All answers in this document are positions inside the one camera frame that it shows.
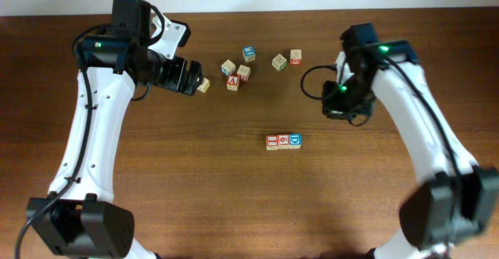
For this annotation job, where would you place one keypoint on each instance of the wooden block blue side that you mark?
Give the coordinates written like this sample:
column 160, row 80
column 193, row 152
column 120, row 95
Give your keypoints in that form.
column 228, row 67

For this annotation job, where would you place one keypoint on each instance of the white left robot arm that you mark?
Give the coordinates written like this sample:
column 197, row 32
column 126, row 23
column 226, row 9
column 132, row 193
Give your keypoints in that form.
column 78, row 218

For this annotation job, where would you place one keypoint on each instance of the wooden block red side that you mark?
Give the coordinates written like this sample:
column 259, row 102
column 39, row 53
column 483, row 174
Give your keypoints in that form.
column 243, row 73

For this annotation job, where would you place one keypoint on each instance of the red number 9 block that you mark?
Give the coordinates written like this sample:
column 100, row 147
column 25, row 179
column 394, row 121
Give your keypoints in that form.
column 283, row 141

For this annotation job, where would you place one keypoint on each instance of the red letter A block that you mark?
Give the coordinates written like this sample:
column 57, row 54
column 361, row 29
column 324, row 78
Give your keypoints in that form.
column 233, row 83

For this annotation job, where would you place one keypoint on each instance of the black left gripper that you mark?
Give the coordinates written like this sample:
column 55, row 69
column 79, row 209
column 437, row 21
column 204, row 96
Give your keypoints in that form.
column 174, row 83

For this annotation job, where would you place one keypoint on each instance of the blue top wooden block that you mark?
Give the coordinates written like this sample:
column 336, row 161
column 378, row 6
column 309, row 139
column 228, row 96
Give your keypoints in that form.
column 249, row 53

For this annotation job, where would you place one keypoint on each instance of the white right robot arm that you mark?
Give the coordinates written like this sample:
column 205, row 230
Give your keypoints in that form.
column 455, row 198

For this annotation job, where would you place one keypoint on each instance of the red letter I block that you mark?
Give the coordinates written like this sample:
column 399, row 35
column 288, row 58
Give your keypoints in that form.
column 271, row 142

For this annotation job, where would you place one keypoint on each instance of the blue letter D block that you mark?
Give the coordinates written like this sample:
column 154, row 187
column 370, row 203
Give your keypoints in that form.
column 295, row 141

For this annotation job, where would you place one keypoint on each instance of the plain wooden block near left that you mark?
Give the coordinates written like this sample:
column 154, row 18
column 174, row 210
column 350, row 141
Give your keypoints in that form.
column 204, row 85

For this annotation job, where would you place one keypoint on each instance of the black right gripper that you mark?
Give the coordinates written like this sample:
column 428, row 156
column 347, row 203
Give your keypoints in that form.
column 341, row 111

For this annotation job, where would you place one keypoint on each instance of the wooden block red bottom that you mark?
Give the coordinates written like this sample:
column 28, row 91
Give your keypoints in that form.
column 295, row 56

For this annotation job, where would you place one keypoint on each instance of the wooden block green print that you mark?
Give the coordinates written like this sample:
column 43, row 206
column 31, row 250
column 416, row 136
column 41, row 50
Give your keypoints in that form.
column 279, row 62

